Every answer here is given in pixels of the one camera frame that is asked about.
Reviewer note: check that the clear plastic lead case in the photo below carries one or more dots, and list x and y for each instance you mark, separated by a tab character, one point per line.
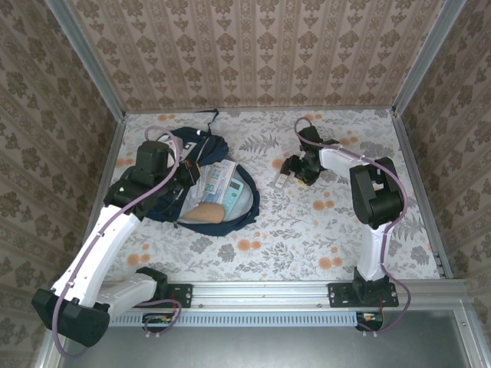
281	181

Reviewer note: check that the ruler set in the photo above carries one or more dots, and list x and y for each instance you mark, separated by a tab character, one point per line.
216	180

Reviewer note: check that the navy blue backpack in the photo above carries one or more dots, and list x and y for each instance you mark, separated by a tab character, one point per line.
218	149

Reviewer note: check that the brown cork pencil case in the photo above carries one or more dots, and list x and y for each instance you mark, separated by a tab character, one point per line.
203	214

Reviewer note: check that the mint green calculator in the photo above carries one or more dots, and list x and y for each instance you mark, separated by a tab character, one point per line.
234	199

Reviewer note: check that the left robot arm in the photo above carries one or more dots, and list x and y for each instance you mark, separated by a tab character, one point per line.
103	245

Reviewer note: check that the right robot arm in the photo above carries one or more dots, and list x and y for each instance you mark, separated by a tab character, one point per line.
337	163

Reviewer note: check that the floral patterned table cover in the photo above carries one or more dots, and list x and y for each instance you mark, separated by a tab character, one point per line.
299	260

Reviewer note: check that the grey metal sheet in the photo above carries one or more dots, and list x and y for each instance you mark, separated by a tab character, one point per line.
249	349

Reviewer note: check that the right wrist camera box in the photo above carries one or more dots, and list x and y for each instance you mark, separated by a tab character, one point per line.
310	137

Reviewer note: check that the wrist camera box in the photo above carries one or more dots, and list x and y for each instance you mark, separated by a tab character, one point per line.
310	137
152	155

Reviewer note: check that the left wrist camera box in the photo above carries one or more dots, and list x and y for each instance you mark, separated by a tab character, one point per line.
152	155

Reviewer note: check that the aluminium table back rail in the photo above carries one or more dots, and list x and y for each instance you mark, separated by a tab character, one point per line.
268	109

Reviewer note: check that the aluminium table side rail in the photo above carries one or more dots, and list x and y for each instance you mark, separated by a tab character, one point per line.
421	191
116	138

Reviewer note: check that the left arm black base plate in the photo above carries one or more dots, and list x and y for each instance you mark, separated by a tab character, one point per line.
182	295

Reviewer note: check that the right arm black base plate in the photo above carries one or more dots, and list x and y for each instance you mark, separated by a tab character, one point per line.
339	295

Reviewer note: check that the aluminium mounting rail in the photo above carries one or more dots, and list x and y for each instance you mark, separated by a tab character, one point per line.
261	293

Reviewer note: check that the black wiring connector bracket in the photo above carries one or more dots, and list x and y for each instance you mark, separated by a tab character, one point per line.
153	326
370	317

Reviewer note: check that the aluminium frame corner post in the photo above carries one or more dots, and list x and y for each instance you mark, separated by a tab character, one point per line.
429	53
84	53

